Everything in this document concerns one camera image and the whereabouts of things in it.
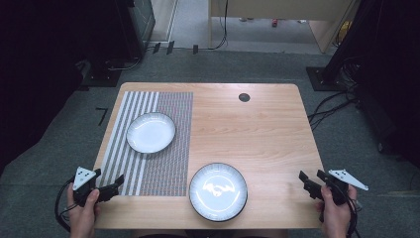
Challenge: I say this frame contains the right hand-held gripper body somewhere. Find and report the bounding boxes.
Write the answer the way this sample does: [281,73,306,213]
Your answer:
[324,169,370,206]

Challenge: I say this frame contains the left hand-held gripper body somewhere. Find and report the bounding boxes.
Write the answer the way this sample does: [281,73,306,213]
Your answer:
[71,166,112,208]

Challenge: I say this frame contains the white plate with black rim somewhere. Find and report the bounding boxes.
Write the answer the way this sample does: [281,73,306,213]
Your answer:
[126,112,177,155]
[188,162,249,223]

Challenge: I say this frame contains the person's right hand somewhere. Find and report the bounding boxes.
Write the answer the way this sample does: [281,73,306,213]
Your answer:
[315,183,360,238]

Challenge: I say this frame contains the person's left hand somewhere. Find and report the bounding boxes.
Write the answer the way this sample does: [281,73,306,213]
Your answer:
[65,182,102,238]

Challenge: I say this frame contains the striped woven placemat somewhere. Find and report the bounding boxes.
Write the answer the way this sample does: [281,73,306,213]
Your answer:
[98,91,194,197]

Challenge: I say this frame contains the wooden table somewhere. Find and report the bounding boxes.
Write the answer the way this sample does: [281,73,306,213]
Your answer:
[83,82,325,230]

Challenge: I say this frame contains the dark green cabinet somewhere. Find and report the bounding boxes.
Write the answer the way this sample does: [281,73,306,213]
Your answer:
[127,0,157,60]

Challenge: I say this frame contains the light wooden desk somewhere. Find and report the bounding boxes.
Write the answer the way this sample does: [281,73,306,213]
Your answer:
[207,0,360,55]

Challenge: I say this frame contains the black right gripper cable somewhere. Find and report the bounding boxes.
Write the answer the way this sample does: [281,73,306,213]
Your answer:
[343,187,363,238]

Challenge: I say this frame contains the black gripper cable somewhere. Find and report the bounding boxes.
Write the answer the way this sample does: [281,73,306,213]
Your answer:
[343,187,363,238]
[53,178,79,233]

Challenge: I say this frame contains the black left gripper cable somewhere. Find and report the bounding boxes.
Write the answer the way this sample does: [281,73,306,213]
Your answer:
[53,178,79,233]

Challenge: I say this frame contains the black floor cables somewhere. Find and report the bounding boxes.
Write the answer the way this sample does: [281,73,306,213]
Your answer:
[307,89,361,132]

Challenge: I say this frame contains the black stand base plate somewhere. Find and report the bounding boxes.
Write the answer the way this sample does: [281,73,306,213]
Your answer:
[305,65,346,92]

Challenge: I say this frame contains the black stand base with cable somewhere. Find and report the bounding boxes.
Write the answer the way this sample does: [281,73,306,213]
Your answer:
[78,58,143,89]

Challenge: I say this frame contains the black hanging cable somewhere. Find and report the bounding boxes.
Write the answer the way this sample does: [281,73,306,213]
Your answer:
[207,0,230,52]

